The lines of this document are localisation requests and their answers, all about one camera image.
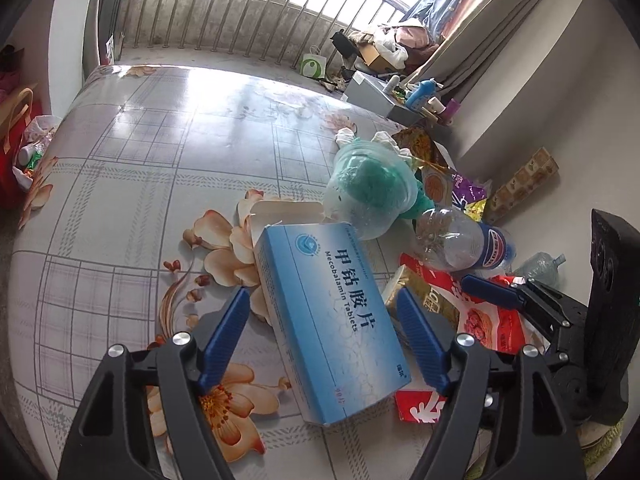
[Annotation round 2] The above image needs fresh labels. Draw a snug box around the black chair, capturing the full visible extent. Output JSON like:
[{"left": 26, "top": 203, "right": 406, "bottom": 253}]
[{"left": 331, "top": 31, "right": 371, "bottom": 73}]

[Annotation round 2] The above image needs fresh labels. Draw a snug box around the red and white wrapper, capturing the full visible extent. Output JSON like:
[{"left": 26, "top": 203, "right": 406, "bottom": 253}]
[{"left": 394, "top": 387, "right": 448, "bottom": 426}]

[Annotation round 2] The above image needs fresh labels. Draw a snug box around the clear plastic cup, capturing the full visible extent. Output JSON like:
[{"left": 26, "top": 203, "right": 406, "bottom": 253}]
[{"left": 322, "top": 137, "right": 421, "bottom": 241}]

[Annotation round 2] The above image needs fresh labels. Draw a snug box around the long patterned box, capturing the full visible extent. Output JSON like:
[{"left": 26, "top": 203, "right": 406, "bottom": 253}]
[{"left": 482, "top": 147, "right": 560, "bottom": 226}]

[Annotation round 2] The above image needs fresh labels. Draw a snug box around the clear bottle with blue label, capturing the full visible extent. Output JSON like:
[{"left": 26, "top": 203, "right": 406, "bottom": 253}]
[{"left": 414, "top": 207, "right": 518, "bottom": 273}]

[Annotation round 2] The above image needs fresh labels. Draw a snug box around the person's right forearm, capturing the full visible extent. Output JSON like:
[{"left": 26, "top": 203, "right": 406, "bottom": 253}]
[{"left": 580, "top": 417, "right": 631, "bottom": 480}]

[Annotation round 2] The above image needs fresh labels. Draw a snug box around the blue detergent bottle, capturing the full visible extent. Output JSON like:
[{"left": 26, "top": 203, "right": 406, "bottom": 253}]
[{"left": 404, "top": 79, "right": 438, "bottom": 111}]

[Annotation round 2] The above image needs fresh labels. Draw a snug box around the grey curtain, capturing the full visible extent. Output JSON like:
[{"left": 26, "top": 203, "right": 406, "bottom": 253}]
[{"left": 400, "top": 0, "right": 566, "bottom": 111}]

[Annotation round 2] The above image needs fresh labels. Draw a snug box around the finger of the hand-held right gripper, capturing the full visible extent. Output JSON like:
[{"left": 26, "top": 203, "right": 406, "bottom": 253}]
[
  {"left": 460, "top": 274, "right": 538, "bottom": 313},
  {"left": 522, "top": 280, "right": 593, "bottom": 342}
]

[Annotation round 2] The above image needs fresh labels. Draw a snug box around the gold snack packet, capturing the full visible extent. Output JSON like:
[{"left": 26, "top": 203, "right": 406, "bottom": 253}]
[{"left": 382, "top": 265, "right": 461, "bottom": 331}]

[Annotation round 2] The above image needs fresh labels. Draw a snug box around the grey cabinet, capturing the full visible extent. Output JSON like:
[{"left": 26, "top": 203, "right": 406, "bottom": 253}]
[{"left": 345, "top": 71, "right": 451, "bottom": 128}]

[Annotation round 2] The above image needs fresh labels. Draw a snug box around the red snack packet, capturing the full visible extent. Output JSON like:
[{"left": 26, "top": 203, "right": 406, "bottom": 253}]
[{"left": 400, "top": 252, "right": 546, "bottom": 356}]

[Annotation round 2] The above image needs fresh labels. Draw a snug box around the blue medicine box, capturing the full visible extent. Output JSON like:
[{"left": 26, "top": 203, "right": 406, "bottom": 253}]
[{"left": 252, "top": 221, "right": 413, "bottom": 428}]

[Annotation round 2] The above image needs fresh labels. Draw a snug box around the red bag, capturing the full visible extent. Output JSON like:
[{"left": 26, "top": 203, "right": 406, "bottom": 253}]
[{"left": 0, "top": 87, "right": 43, "bottom": 208}]

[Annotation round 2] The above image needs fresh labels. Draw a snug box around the purple snack wrapper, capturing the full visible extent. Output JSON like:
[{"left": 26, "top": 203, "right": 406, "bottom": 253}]
[{"left": 450, "top": 170, "right": 488, "bottom": 221}]

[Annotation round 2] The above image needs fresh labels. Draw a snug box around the open cardboard box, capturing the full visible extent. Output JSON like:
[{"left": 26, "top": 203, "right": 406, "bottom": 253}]
[{"left": 359, "top": 42, "right": 401, "bottom": 72}]

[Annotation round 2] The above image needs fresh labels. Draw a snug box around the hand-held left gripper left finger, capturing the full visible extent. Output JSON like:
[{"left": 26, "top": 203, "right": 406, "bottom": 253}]
[{"left": 57, "top": 286, "right": 251, "bottom": 480}]

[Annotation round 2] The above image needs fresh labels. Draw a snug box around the white and green paper bag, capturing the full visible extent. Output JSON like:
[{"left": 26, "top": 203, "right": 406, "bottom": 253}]
[{"left": 300, "top": 46, "right": 328, "bottom": 80}]

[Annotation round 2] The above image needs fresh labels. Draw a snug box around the yellow snack bag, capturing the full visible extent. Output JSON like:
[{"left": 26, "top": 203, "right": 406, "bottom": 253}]
[{"left": 392, "top": 126, "right": 453, "bottom": 171}]

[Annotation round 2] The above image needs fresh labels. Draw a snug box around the large clear water jug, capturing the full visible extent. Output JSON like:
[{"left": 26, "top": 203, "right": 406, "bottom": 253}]
[{"left": 512, "top": 252, "right": 568, "bottom": 288}]

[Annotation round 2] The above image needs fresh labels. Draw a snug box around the metal window railing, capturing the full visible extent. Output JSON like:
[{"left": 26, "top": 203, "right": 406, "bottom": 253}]
[{"left": 100, "top": 0, "right": 416, "bottom": 68}]

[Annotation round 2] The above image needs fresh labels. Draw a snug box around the orange round packet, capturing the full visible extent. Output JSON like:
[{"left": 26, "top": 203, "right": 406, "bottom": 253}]
[{"left": 421, "top": 167, "right": 453, "bottom": 208}]

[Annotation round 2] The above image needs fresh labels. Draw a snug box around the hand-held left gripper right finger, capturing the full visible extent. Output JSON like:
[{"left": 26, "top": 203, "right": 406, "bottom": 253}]
[{"left": 396, "top": 289, "right": 586, "bottom": 480}]

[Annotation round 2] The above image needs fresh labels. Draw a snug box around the green crumpled wrapper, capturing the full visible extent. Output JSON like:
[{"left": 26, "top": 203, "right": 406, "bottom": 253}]
[{"left": 345, "top": 157, "right": 436, "bottom": 221}]

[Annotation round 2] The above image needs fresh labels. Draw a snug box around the hanging denim garment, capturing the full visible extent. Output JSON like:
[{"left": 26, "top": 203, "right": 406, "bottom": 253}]
[{"left": 410, "top": 0, "right": 473, "bottom": 36}]

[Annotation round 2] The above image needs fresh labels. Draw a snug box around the plastic bag with wrappers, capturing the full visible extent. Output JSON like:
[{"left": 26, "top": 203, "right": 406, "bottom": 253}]
[{"left": 12, "top": 115, "right": 63, "bottom": 191}]

